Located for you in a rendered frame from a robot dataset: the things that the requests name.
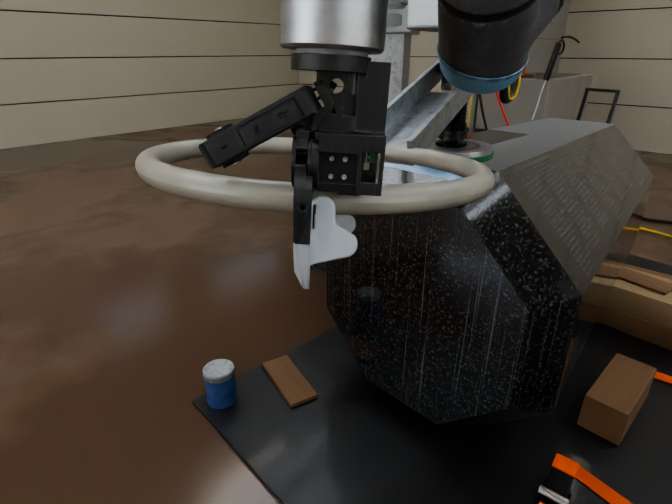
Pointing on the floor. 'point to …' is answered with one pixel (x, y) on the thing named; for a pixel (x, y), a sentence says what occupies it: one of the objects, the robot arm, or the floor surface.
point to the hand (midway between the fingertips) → (301, 265)
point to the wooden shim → (289, 381)
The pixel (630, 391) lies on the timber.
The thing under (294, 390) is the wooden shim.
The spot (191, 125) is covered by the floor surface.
